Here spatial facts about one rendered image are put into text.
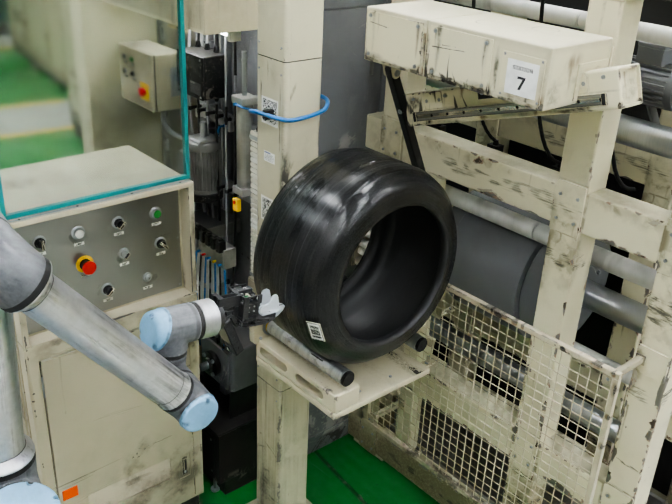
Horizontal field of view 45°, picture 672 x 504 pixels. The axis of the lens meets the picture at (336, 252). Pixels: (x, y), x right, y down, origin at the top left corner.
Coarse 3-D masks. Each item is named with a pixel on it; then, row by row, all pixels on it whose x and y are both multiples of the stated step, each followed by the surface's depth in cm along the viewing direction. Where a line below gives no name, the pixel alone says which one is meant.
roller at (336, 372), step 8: (272, 328) 234; (280, 328) 232; (280, 336) 231; (288, 336) 229; (288, 344) 229; (296, 344) 227; (296, 352) 227; (304, 352) 224; (312, 352) 222; (312, 360) 222; (320, 360) 220; (328, 360) 219; (320, 368) 220; (328, 368) 217; (336, 368) 216; (344, 368) 215; (336, 376) 215; (344, 376) 213; (352, 376) 215; (344, 384) 214
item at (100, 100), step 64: (0, 0) 188; (64, 0) 197; (128, 0) 208; (0, 64) 193; (64, 64) 203; (128, 64) 214; (0, 128) 198; (64, 128) 209; (128, 128) 221; (0, 192) 203; (64, 192) 215
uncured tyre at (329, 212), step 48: (288, 192) 205; (336, 192) 197; (384, 192) 198; (432, 192) 209; (288, 240) 199; (336, 240) 194; (384, 240) 244; (432, 240) 235; (288, 288) 200; (336, 288) 198; (384, 288) 244; (432, 288) 226; (336, 336) 205; (384, 336) 221
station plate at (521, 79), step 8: (512, 64) 187; (520, 64) 186; (528, 64) 184; (512, 72) 188; (520, 72) 186; (528, 72) 185; (536, 72) 183; (512, 80) 188; (520, 80) 187; (528, 80) 185; (536, 80) 183; (504, 88) 191; (512, 88) 189; (520, 88) 187; (528, 88) 186; (536, 88) 184; (520, 96) 188; (528, 96) 186
